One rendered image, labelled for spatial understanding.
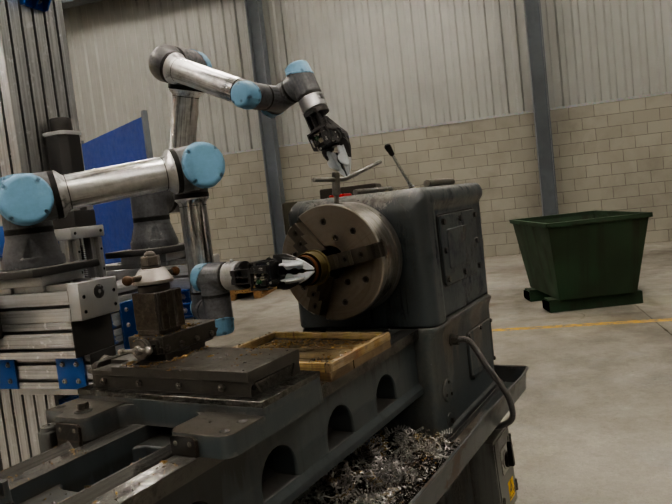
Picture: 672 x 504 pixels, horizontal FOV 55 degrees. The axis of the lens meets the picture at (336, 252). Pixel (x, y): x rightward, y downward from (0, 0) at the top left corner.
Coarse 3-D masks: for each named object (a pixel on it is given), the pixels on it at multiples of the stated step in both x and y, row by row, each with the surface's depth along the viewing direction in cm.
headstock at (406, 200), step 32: (384, 192) 185; (416, 192) 178; (448, 192) 194; (480, 192) 221; (416, 224) 177; (448, 224) 195; (480, 224) 226; (416, 256) 178; (448, 256) 193; (480, 256) 223; (416, 288) 179; (448, 288) 194; (480, 288) 220; (320, 320) 196; (352, 320) 190; (384, 320) 185; (416, 320) 180
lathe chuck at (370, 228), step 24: (312, 216) 175; (336, 216) 171; (360, 216) 168; (288, 240) 179; (336, 240) 172; (360, 240) 168; (384, 240) 169; (360, 264) 169; (384, 264) 166; (336, 288) 174; (360, 288) 170; (384, 288) 170; (336, 312) 175; (360, 312) 171
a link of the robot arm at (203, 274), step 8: (200, 264) 173; (208, 264) 171; (216, 264) 169; (192, 272) 172; (200, 272) 170; (208, 272) 169; (216, 272) 167; (192, 280) 171; (200, 280) 170; (208, 280) 168; (216, 280) 167; (200, 288) 171; (208, 288) 169; (216, 288) 169; (224, 288) 168
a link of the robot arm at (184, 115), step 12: (180, 48) 205; (192, 60) 207; (204, 60) 212; (168, 84) 212; (180, 84) 208; (180, 96) 211; (192, 96) 212; (180, 108) 212; (192, 108) 213; (180, 120) 212; (192, 120) 214; (180, 132) 213; (192, 132) 215; (180, 144) 214
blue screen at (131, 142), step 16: (144, 112) 633; (128, 128) 669; (144, 128) 634; (96, 144) 751; (112, 144) 711; (128, 144) 675; (144, 144) 642; (96, 160) 758; (112, 160) 717; (128, 160) 680; (96, 208) 781; (112, 208) 737; (128, 208) 699; (96, 224) 788; (112, 224) 744; (128, 224) 705; (112, 240) 752; (128, 240) 711
